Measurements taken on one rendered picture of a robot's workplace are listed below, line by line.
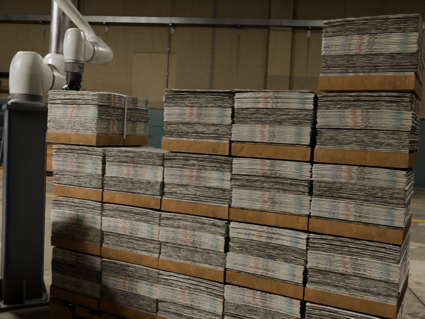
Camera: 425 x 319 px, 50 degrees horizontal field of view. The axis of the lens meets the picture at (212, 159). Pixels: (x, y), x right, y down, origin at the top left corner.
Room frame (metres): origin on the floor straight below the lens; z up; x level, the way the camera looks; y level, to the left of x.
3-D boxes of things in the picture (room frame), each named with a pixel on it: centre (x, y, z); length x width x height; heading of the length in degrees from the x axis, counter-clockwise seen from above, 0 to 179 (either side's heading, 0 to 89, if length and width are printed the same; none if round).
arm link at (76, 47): (2.24, 0.68, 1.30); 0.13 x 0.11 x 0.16; 151
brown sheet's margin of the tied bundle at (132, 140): (2.24, 0.48, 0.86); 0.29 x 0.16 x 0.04; 63
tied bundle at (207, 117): (1.86, -0.01, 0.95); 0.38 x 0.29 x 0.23; 154
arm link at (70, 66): (2.22, 0.68, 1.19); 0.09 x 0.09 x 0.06
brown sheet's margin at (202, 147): (1.86, -0.01, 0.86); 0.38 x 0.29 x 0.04; 154
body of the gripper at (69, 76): (2.22, 0.68, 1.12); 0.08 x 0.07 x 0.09; 153
